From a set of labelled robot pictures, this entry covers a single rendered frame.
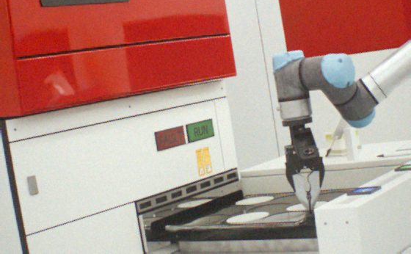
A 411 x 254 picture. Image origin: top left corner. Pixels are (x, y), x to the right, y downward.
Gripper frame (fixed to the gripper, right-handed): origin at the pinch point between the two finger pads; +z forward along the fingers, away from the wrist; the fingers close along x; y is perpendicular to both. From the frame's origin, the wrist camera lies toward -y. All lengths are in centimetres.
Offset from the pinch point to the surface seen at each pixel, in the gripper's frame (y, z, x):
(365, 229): -35.8, 0.4, -6.8
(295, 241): -5.3, 6.8, 4.8
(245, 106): 324, -9, 0
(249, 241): 1.7, 6.6, 14.9
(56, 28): -15, -48, 49
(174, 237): 14.5, 5.2, 32.9
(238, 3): 332, -70, -6
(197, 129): 29.8, -19.2, 23.3
